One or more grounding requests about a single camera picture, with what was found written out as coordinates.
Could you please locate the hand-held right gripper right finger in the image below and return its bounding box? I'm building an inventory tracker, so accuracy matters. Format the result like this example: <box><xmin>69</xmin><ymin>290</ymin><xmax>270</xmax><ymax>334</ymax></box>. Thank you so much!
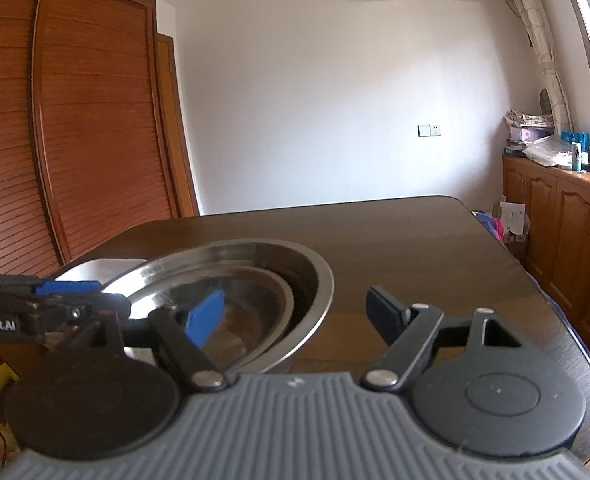
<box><xmin>362</xmin><ymin>285</ymin><xmax>523</xmax><ymax>393</ymax></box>

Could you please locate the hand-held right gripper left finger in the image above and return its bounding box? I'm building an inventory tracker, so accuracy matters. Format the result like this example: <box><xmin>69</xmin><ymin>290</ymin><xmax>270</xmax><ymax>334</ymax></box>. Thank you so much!
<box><xmin>62</xmin><ymin>287</ymin><xmax>230</xmax><ymax>393</ymax></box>

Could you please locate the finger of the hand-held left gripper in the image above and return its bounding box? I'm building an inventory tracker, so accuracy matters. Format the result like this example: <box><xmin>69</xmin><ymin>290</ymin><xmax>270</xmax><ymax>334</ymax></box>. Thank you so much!
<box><xmin>34</xmin><ymin>280</ymin><xmax>102</xmax><ymax>297</ymax></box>
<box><xmin>52</xmin><ymin>292</ymin><xmax>132</xmax><ymax>325</ymax></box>

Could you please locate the medium steel bowl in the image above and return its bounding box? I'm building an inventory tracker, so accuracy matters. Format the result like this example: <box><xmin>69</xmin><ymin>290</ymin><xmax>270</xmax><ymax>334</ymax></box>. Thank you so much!
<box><xmin>135</xmin><ymin>267</ymin><xmax>296</xmax><ymax>361</ymax></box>

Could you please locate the large steel bowl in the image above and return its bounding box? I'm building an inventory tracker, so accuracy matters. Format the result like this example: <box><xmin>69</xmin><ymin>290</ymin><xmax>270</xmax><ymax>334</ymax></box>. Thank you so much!
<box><xmin>102</xmin><ymin>238</ymin><xmax>336</xmax><ymax>375</ymax></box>

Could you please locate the colourful cloth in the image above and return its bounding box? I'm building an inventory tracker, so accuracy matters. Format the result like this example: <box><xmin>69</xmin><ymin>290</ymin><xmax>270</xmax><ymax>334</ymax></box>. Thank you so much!
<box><xmin>475</xmin><ymin>211</ymin><xmax>506</xmax><ymax>244</ymax></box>

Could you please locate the brown slatted wooden wardrobe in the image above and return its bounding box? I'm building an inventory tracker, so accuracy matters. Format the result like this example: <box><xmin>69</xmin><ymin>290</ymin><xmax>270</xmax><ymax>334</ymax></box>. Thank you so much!
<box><xmin>0</xmin><ymin>0</ymin><xmax>200</xmax><ymax>282</ymax></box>

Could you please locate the cardboard box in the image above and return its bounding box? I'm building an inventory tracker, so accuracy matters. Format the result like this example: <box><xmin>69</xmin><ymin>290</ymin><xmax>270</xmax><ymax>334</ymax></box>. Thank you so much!
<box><xmin>492</xmin><ymin>201</ymin><xmax>532</xmax><ymax>259</ymax></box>

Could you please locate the wooden side cabinet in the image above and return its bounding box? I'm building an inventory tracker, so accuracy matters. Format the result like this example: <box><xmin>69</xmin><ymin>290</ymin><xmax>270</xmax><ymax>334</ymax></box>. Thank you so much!
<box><xmin>502</xmin><ymin>155</ymin><xmax>590</xmax><ymax>386</ymax></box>

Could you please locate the clear plastic bag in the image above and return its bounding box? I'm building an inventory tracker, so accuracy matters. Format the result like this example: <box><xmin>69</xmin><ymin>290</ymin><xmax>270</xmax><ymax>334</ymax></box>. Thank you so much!
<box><xmin>522</xmin><ymin>135</ymin><xmax>576</xmax><ymax>169</ymax></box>

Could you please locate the pile of papers and cloth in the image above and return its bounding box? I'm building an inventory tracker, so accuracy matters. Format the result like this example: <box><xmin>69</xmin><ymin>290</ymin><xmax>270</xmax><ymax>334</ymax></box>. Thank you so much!
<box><xmin>504</xmin><ymin>109</ymin><xmax>556</xmax><ymax>159</ymax></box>

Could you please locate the patterned curtain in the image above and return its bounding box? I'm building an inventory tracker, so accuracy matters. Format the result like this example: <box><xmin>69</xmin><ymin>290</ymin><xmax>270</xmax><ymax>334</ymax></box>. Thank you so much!
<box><xmin>495</xmin><ymin>0</ymin><xmax>573</xmax><ymax>137</ymax></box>

